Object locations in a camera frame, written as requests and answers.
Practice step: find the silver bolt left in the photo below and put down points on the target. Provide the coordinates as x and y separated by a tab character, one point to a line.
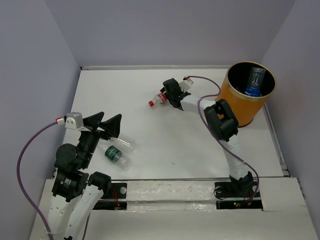
123	190

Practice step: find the clear plastic bottle no label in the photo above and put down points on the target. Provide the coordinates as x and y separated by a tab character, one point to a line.
123	143

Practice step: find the green label plastic bottle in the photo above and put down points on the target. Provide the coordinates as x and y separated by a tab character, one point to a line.
115	155

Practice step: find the red cap small bottle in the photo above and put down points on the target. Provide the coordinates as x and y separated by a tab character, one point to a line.
159	100

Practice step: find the silver bolt right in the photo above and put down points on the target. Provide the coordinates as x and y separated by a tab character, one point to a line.
219	189

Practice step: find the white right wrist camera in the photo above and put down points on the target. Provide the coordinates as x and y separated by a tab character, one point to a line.
186	84

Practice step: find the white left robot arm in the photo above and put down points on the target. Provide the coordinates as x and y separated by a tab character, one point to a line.
75	192

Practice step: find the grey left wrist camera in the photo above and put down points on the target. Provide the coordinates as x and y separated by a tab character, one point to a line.
72	120

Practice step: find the silver bolt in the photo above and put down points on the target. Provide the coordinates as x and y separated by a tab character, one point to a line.
219	189
123	190

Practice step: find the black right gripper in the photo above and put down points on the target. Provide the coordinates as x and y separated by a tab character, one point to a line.
163	89

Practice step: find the blue label bottle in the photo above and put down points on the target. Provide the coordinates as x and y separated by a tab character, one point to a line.
255	81

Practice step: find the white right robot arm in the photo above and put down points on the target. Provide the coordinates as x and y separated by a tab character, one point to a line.
219	119

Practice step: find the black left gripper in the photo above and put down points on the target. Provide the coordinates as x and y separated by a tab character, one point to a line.
112	124

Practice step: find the orange cylindrical bin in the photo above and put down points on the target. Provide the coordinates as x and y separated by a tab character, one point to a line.
233	89

